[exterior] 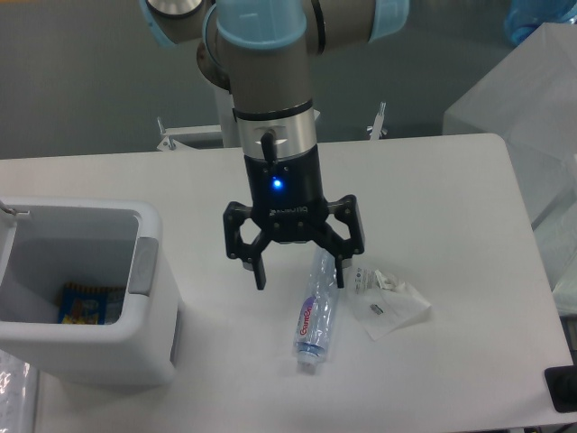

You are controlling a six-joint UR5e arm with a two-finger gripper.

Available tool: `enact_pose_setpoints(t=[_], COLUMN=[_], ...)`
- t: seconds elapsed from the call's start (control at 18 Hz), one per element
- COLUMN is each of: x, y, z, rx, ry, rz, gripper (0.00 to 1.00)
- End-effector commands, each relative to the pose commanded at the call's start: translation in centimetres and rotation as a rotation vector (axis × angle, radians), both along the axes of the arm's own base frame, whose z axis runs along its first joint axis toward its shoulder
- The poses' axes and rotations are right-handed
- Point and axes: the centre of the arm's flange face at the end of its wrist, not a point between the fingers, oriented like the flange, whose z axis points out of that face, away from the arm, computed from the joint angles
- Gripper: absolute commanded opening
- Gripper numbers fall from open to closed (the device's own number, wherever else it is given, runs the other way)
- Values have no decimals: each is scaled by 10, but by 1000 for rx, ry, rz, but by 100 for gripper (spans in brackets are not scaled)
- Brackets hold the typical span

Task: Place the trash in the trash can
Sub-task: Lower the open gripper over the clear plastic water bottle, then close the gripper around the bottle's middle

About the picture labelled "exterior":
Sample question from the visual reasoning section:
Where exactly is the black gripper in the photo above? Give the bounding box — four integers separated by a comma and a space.
223, 145, 365, 290

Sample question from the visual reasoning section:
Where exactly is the crushed clear plastic bottle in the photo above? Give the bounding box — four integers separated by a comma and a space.
293, 247, 340, 374

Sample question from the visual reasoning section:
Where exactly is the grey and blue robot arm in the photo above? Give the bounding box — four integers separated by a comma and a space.
141, 1, 409, 289

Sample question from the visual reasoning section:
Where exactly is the white trash can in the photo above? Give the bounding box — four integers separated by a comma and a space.
1, 196, 181, 386

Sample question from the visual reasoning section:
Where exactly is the white crumpled plastic wrapper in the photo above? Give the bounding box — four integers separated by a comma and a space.
345, 264, 431, 341

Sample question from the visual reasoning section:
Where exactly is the blue yellow snack packet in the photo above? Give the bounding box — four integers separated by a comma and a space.
58, 281, 125, 325

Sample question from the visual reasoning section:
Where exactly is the translucent plastic box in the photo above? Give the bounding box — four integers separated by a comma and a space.
443, 23, 576, 286

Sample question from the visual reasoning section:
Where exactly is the black device at table edge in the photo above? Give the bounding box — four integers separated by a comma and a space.
545, 365, 577, 413

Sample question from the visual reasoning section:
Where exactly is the blue plastic bag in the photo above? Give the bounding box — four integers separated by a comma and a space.
503, 0, 576, 46

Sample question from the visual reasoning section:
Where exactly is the clear plastic sheet with paper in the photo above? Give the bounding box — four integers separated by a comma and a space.
1, 351, 39, 433

